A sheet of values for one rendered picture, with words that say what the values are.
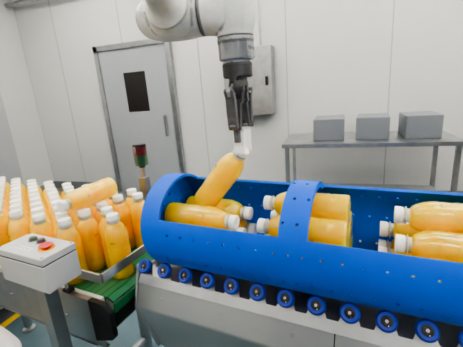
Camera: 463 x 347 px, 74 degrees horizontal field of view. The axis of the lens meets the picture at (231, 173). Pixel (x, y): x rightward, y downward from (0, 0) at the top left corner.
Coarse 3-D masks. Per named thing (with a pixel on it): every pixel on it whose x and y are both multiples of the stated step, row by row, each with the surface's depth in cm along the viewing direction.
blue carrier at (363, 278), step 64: (192, 192) 109; (256, 192) 97; (320, 192) 87; (384, 192) 78; (448, 192) 71; (192, 256) 81; (256, 256) 72; (320, 256) 65; (384, 256) 60; (448, 320) 60
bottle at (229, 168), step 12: (228, 156) 84; (216, 168) 85; (228, 168) 83; (240, 168) 84; (216, 180) 85; (228, 180) 85; (204, 192) 88; (216, 192) 87; (204, 204) 90; (216, 204) 91
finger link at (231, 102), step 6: (234, 96) 74; (228, 102) 75; (234, 102) 74; (228, 108) 76; (234, 108) 75; (228, 114) 76; (234, 114) 75; (228, 120) 77; (234, 120) 76; (228, 126) 77
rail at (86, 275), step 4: (84, 272) 92; (88, 272) 92; (92, 272) 92; (80, 276) 94; (84, 276) 93; (88, 276) 92; (92, 276) 91; (96, 276) 90; (100, 276) 90; (92, 280) 92; (96, 280) 91; (100, 280) 90
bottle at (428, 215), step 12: (420, 204) 68; (432, 204) 66; (444, 204) 65; (456, 204) 65; (408, 216) 68; (420, 216) 66; (432, 216) 65; (444, 216) 64; (456, 216) 63; (420, 228) 67; (432, 228) 65; (444, 228) 64; (456, 228) 63
